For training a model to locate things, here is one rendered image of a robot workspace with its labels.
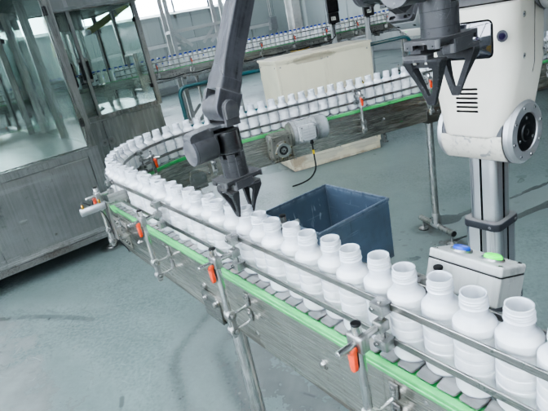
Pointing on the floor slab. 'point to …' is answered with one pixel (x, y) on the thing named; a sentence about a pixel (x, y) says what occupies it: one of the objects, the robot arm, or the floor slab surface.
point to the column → (293, 15)
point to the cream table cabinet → (335, 73)
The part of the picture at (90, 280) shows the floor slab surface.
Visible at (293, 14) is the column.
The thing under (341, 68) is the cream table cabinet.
